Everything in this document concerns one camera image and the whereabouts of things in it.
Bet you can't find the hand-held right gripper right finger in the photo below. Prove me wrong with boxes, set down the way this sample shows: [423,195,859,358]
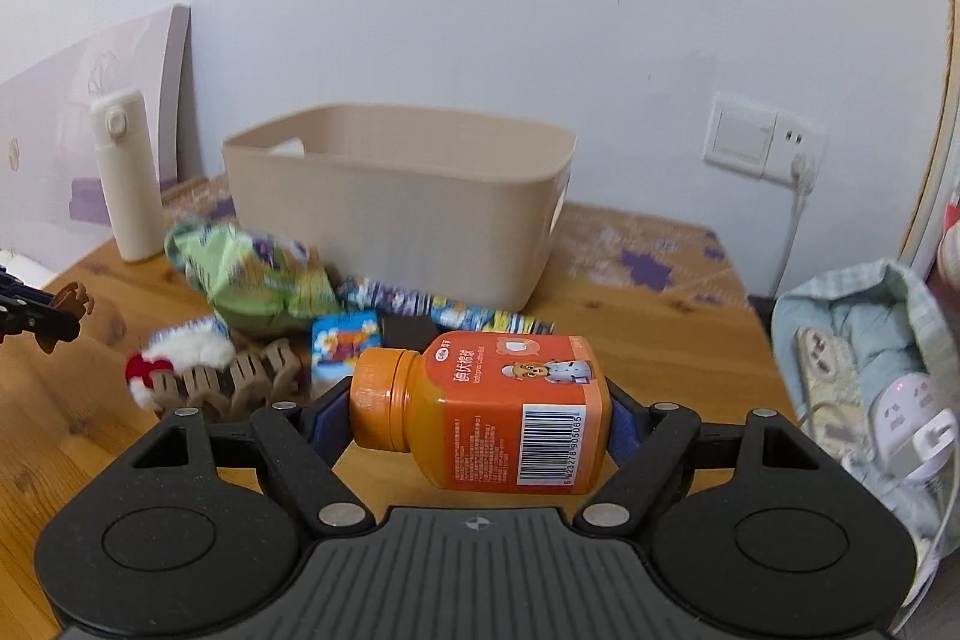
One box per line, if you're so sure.
[576,385,815,532]

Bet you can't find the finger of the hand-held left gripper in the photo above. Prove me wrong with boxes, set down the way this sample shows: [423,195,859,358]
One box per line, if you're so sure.
[0,267,82,345]

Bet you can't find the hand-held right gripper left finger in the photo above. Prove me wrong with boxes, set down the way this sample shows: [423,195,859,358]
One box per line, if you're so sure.
[131,377,376,536]

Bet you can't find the brown reindeer hair clip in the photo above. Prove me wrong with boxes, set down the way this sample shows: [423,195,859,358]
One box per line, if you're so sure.
[39,281,95,353]

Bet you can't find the small blue cartoon box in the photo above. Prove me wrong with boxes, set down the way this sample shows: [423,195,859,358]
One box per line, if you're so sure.
[310,310,383,398]

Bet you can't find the blue striped snack packet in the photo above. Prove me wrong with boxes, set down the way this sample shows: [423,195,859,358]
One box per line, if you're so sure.
[429,301,556,338]
[337,276,434,317]

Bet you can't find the orange medicine bottle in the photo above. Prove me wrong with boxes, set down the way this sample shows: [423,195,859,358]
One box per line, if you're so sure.
[349,332,613,495]

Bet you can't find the red white plush hair clip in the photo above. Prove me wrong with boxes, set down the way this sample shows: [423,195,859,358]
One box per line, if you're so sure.
[124,317,238,408]

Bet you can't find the green snack bag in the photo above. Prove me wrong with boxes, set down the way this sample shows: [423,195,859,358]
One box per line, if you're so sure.
[165,218,343,341]

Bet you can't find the beige plastic storage bin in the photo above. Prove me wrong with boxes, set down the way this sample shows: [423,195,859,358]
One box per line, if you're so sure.
[222,101,578,311]

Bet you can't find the wooden desktop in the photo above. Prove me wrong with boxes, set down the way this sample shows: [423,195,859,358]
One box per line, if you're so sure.
[0,175,782,640]

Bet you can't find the white thermos bottle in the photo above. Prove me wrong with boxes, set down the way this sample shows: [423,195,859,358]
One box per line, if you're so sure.
[90,87,167,263]

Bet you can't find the purple and white board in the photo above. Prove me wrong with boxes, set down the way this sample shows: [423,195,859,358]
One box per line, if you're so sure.
[0,4,193,272]

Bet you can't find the beige power strip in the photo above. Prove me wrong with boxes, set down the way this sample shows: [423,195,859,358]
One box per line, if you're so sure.
[795,326,865,455]

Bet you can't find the light blue fabric bag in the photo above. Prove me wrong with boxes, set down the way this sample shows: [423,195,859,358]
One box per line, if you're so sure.
[772,259,960,603]

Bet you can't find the white power strip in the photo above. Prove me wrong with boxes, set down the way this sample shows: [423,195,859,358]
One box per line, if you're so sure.
[870,374,960,485]

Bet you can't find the white plug with cable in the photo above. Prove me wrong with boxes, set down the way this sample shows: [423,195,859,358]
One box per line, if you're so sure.
[750,152,818,300]

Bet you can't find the white wall switch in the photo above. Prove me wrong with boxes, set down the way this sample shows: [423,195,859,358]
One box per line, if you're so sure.
[703,92,778,176]

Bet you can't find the white wall outlet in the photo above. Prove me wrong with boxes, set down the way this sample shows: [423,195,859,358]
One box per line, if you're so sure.
[761,111,827,188]

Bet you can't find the cream curved wooden frame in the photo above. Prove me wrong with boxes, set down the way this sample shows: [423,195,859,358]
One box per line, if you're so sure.
[896,10,960,281]

